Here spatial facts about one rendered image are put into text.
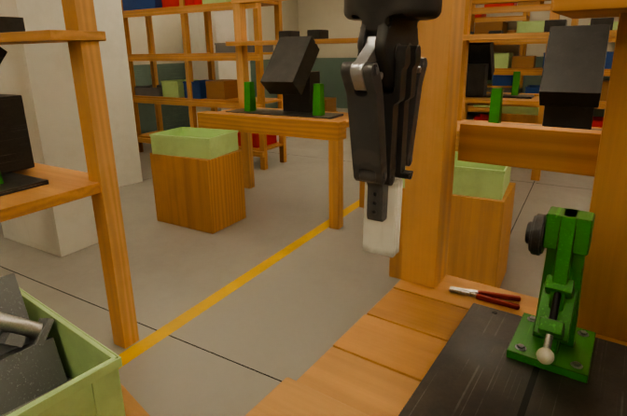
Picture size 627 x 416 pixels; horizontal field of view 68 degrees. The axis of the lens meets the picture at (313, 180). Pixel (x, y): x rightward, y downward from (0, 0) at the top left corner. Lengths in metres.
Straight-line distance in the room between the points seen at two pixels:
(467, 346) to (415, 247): 0.30
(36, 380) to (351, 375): 0.57
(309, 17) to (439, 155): 11.44
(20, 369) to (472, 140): 1.03
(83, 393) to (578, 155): 1.02
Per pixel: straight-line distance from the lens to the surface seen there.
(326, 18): 12.19
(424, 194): 1.12
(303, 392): 0.85
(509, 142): 1.13
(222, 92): 6.20
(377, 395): 0.88
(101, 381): 0.89
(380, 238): 0.42
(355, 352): 0.96
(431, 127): 1.08
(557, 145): 1.11
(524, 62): 7.68
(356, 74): 0.33
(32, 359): 1.04
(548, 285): 0.93
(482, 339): 1.01
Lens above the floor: 1.45
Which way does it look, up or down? 16 degrees down
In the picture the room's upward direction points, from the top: 1 degrees counter-clockwise
